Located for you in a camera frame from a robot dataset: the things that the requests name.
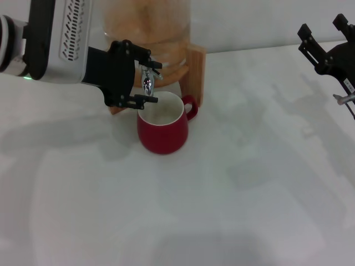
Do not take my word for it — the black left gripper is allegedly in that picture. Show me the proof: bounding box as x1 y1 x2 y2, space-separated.
80 39 163 110

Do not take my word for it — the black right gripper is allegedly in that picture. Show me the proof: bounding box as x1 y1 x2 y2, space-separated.
297 13 355 95

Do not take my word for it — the chrome faucet tap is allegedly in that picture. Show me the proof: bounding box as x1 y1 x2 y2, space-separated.
138 65 164 96

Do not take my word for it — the red cup white inside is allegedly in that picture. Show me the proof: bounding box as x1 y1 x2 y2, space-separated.
136 91 199 155

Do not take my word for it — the wooden dispenser stand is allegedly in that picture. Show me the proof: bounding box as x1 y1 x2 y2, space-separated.
108 43 207 116

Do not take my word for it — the glass beverage dispenser jar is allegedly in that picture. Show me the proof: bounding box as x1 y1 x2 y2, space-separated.
101 0 192 89

